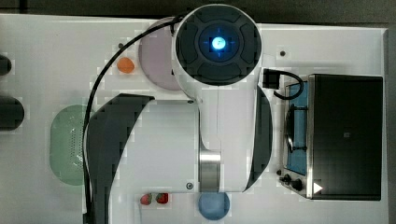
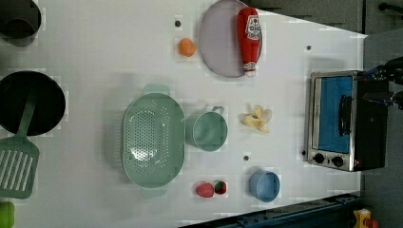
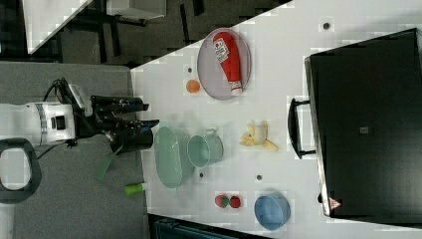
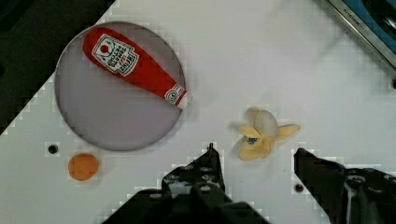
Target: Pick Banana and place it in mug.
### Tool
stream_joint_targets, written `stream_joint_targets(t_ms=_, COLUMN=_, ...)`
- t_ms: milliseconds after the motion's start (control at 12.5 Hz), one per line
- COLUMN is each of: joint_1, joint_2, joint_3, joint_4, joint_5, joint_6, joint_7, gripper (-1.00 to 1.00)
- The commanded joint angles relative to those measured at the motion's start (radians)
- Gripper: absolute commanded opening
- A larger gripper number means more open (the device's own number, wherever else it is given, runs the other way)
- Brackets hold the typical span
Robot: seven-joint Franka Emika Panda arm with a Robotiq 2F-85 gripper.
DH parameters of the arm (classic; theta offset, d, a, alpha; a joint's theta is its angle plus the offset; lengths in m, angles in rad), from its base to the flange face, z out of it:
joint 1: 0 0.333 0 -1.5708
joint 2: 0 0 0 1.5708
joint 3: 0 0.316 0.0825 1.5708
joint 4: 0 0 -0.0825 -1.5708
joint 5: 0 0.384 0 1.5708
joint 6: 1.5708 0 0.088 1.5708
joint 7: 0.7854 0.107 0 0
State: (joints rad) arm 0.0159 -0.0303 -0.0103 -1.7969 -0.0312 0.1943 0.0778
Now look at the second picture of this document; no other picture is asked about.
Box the peeled toy banana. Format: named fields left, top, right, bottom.
left=242, top=105, right=272, bottom=133

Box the green mug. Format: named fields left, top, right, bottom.
left=185, top=106, right=228, bottom=152

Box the green perforated colander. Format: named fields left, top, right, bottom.
left=122, top=84, right=185, bottom=198

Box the orange toy fruit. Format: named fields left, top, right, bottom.
left=178, top=38, right=196, bottom=57

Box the grey round plate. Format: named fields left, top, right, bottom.
left=199, top=0, right=262, bottom=77

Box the dark red toy strawberry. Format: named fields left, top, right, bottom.
left=214, top=180, right=227, bottom=195

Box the red ketchup bottle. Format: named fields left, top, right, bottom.
left=237, top=8, right=261, bottom=77

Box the blue cup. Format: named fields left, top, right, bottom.
left=249, top=169, right=280, bottom=202

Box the green slotted spatula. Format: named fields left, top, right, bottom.
left=0, top=92, right=39, bottom=199

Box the yellow red toy object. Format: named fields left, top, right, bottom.
left=354, top=209, right=379, bottom=228

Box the small black cup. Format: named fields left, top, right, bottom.
left=0, top=0, right=42, bottom=47

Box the green toy at edge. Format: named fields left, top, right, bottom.
left=0, top=201, right=15, bottom=228

